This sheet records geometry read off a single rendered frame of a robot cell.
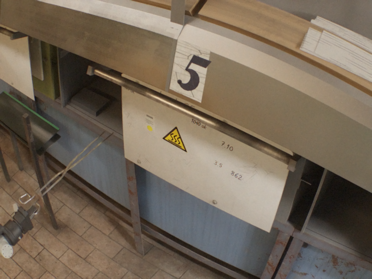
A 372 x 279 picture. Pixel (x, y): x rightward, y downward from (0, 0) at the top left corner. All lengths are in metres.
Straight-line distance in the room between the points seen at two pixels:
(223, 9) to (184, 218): 1.30
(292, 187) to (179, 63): 0.67
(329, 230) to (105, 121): 1.07
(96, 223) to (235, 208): 1.32
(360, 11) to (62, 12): 0.88
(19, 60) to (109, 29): 0.96
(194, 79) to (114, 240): 1.72
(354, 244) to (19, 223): 1.31
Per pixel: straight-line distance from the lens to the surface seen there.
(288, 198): 1.68
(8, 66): 2.31
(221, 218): 2.06
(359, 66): 1.00
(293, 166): 1.22
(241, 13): 1.08
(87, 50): 1.36
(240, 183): 1.55
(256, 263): 2.19
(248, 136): 1.27
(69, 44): 1.41
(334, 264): 1.96
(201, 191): 1.68
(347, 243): 1.79
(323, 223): 1.82
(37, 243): 2.79
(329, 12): 1.11
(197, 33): 1.12
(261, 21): 1.06
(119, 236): 2.75
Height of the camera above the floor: 2.25
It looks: 43 degrees down
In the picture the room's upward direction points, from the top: 4 degrees clockwise
